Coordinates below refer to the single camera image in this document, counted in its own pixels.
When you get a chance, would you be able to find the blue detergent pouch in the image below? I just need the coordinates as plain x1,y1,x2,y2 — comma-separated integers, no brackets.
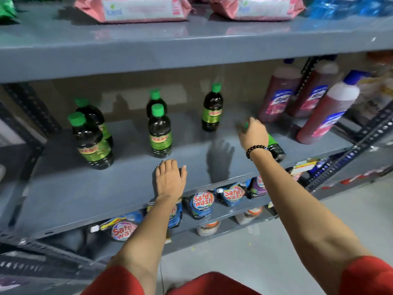
146,199,183,229
90,211,145,242
216,181,251,207
183,190,215,220

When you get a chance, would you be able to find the red shirt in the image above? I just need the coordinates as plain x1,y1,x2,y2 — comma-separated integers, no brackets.
80,256,393,295

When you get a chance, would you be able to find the green packet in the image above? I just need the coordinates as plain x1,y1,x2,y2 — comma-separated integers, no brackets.
0,0,19,23

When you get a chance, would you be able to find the pale plastic bottle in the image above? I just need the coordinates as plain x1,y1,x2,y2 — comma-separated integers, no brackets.
347,51,393,126

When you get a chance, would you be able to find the person's left forearm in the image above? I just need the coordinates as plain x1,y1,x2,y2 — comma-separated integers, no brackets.
106,194,182,295

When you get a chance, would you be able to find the red liquid bottle blue cap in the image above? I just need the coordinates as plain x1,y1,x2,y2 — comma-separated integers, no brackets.
287,55,340,118
296,70,369,145
258,58,303,123

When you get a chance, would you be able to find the grey metal shelving rack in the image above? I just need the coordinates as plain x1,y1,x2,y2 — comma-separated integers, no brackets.
0,0,393,274

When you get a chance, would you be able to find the dark slotted metal rack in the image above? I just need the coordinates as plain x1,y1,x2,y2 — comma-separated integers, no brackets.
295,55,393,194
0,83,106,295

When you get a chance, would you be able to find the person's left hand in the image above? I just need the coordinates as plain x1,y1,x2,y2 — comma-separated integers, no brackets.
152,159,188,199

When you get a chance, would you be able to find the white orange pouch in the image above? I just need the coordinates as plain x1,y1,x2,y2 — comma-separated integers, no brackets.
234,206,264,225
196,220,221,237

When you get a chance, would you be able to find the person's right forearm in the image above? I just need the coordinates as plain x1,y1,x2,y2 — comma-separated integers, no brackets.
250,149,373,295

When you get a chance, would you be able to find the dark blue packet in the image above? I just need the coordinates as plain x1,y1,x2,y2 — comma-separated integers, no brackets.
308,157,336,177

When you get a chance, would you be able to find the dark bottle green cap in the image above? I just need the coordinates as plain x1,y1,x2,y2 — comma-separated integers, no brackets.
202,83,224,132
75,98,114,148
148,103,172,159
68,112,114,170
146,89,168,118

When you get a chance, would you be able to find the black bead bracelet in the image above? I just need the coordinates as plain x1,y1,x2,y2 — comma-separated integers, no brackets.
246,145,271,160

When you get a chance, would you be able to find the pink wrapped packet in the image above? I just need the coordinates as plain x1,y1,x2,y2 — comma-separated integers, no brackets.
75,0,193,24
209,0,306,22

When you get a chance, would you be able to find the purple detergent pouch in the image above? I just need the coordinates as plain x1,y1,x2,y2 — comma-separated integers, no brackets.
247,176,268,199

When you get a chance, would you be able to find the dark bottle green label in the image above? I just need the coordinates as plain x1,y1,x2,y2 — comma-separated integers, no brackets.
244,121,287,163

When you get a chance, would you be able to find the yellow white packet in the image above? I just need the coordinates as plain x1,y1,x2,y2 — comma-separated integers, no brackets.
289,159,320,182

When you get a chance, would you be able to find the blue translucent packet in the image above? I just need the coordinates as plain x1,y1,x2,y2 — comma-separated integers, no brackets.
307,0,393,20

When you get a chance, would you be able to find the person's right hand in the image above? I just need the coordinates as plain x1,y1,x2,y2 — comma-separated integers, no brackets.
238,117,270,151

